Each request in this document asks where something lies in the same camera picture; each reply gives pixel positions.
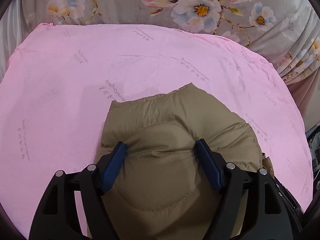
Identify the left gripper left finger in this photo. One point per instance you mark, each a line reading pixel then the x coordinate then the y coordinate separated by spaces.
pixel 95 181

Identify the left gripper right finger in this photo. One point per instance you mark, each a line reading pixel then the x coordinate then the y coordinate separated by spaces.
pixel 228 180

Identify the olive quilted puffer jacket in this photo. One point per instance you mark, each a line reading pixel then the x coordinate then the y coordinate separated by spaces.
pixel 161 192

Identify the pink bed sheet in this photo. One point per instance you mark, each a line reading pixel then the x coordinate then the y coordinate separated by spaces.
pixel 61 81

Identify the grey floral blanket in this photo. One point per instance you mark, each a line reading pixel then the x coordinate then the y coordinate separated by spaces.
pixel 286 32

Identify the grey satin curtain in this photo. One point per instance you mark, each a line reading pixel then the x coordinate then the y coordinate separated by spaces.
pixel 12 33

